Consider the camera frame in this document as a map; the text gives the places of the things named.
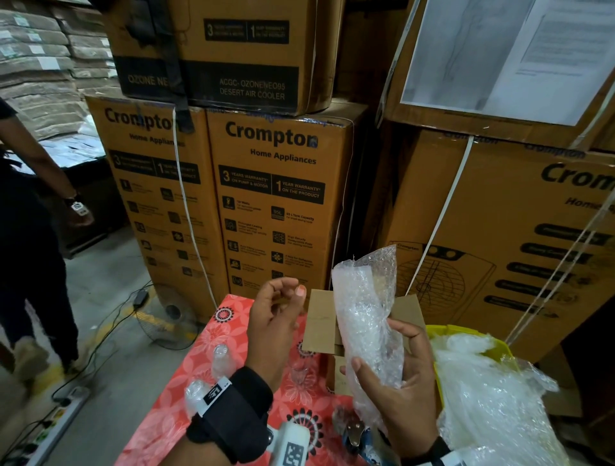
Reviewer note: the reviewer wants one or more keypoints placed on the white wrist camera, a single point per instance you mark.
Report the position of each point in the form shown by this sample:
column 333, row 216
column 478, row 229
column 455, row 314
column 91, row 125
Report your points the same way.
column 288, row 446

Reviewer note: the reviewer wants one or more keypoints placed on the tape dispenser with tape roll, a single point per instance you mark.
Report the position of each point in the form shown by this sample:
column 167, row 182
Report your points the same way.
column 360, row 440

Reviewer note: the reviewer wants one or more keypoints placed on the person's left hand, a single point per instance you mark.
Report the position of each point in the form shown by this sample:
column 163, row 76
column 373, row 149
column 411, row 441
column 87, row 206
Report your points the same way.
column 269, row 331

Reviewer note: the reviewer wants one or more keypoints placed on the black wristband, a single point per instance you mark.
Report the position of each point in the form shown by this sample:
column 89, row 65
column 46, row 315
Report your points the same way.
column 428, row 453
column 231, row 418

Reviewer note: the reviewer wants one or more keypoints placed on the black power adapter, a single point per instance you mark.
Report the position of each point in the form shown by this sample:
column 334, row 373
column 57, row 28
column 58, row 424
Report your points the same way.
column 140, row 299

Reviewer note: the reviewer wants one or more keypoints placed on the pile of white papers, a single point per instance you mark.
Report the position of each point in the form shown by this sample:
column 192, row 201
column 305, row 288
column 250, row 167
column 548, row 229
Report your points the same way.
column 77, row 149

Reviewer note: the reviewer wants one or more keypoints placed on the person's left forearm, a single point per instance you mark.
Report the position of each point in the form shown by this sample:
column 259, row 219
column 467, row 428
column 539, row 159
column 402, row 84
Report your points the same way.
column 192, row 453

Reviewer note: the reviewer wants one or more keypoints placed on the person's right hand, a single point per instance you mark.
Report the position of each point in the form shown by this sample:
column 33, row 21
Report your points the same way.
column 413, row 403

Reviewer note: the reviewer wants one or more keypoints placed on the small cardboard box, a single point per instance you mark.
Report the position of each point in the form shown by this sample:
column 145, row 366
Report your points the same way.
column 319, row 322

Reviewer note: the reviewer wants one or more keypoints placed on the clear drinking glass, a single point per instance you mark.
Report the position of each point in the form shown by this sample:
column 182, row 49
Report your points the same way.
column 223, row 360

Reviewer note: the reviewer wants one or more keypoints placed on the bubble wrap bundle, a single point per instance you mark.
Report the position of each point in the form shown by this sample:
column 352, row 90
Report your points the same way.
column 490, row 403

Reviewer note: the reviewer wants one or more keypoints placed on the white power strip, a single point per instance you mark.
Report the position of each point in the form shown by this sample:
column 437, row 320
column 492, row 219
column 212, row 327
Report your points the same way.
column 43, row 432

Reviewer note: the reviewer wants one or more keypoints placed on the orange floral tablecloth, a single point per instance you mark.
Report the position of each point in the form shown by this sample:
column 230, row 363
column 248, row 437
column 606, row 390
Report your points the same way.
column 163, row 422

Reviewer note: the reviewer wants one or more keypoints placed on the yellow plastic bin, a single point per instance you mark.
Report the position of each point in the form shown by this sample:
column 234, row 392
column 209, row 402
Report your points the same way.
column 471, row 331

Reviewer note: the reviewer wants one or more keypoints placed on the stack of Crompton cartons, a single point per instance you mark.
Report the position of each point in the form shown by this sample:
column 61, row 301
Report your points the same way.
column 279, row 192

